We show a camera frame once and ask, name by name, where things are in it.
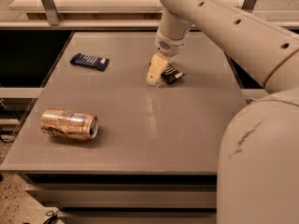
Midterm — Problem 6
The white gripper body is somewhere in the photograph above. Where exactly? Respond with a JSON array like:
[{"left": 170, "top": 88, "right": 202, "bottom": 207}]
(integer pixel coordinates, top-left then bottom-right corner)
[{"left": 155, "top": 28, "right": 187, "bottom": 57}]

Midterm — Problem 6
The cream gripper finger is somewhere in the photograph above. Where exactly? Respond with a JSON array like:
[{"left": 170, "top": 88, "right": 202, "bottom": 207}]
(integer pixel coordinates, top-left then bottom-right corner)
[{"left": 147, "top": 52, "right": 174, "bottom": 86}]

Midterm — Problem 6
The black chocolate rxbar wrapper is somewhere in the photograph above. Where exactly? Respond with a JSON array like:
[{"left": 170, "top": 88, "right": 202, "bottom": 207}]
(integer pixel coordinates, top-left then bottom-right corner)
[{"left": 161, "top": 64, "right": 185, "bottom": 84}]

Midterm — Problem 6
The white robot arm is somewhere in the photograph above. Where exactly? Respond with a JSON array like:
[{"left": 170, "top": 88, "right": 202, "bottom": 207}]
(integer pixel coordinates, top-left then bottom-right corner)
[{"left": 147, "top": 0, "right": 299, "bottom": 224}]

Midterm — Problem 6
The blue rxbar wrapper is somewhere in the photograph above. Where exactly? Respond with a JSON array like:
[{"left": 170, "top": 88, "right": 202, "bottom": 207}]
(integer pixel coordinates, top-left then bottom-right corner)
[{"left": 70, "top": 53, "right": 110, "bottom": 72}]

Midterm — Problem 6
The orange soda can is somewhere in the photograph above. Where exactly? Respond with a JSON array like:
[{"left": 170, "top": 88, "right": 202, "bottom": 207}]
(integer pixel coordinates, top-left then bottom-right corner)
[{"left": 40, "top": 108, "right": 98, "bottom": 140}]

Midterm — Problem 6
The metal frame railing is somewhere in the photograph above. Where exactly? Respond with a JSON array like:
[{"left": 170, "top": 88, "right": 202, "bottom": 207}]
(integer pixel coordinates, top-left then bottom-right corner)
[{"left": 0, "top": 0, "right": 299, "bottom": 30}]

